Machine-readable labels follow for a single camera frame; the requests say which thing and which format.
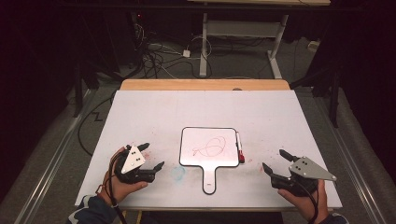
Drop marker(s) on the person's right hand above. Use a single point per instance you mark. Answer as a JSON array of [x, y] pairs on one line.
[[308, 207]]

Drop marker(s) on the person's left hand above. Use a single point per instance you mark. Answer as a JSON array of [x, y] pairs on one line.
[[120, 189]]

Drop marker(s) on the red whiteboard marker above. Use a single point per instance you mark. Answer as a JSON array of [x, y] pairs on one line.
[[239, 147]]

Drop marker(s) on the white table cover board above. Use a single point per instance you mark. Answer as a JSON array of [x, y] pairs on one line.
[[211, 109]]

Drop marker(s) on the wooden table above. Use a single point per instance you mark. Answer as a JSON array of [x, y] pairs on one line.
[[202, 84]]

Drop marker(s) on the metal floor rail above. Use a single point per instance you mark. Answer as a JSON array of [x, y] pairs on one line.
[[49, 168], [348, 155]]

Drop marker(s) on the white metal desk frame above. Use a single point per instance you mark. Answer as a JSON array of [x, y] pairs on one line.
[[243, 28]]

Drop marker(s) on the white paddle whiteboard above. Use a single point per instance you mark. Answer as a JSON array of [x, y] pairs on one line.
[[199, 140]]

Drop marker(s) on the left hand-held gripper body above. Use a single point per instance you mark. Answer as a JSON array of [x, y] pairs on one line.
[[132, 161]]

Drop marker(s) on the white power adapter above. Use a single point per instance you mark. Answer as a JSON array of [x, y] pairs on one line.
[[186, 53]]

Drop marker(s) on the black metal stand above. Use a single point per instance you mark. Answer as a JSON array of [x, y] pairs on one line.
[[77, 90], [334, 99]]

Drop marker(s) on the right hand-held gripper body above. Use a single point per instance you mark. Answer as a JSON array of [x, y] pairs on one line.
[[306, 169]]

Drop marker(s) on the white power strip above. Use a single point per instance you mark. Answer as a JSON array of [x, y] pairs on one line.
[[313, 45]]

